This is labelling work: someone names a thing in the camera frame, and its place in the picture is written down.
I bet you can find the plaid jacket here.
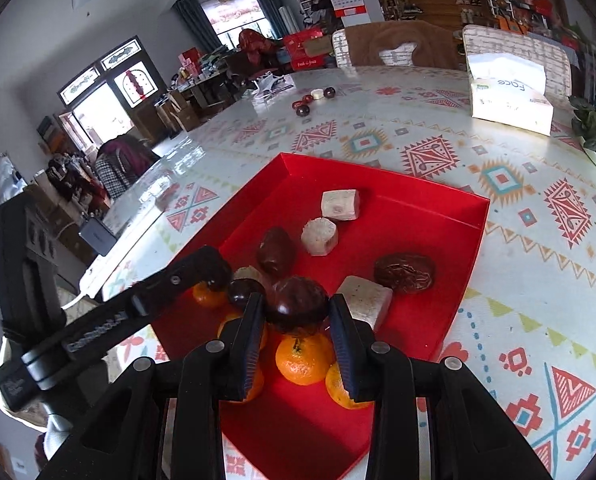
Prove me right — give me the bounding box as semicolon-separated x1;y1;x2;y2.
95;137;159;200

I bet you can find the red cardboard box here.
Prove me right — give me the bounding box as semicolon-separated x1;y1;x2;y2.
284;29;336;71

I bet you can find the person's left forearm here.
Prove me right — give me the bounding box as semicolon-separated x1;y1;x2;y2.
35;412;76;471

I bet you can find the red patterned cloth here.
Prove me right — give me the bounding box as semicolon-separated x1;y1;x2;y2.
238;29;281;58

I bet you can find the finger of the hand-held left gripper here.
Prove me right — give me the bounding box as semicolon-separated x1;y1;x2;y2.
130;245;233;318

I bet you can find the grey power adapter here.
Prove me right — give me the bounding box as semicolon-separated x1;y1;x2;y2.
79;214;116;256

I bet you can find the brown cloth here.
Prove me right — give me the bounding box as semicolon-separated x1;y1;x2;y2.
345;21;461;68

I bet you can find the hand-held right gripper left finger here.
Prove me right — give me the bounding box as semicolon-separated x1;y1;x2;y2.
38;292;267;480

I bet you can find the red tray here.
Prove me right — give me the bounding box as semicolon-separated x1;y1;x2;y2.
148;152;491;480

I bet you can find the white patterned chair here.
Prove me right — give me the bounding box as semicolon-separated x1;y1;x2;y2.
332;29;419;68
462;25;573;97

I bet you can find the grey curtain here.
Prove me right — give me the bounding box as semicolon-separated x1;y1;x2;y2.
250;0;286;38
173;0;219;53

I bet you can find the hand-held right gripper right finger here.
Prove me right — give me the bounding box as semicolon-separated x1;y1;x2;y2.
328;294;554;480

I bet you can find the white tissue box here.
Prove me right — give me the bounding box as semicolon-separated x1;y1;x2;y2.
467;54;555;137

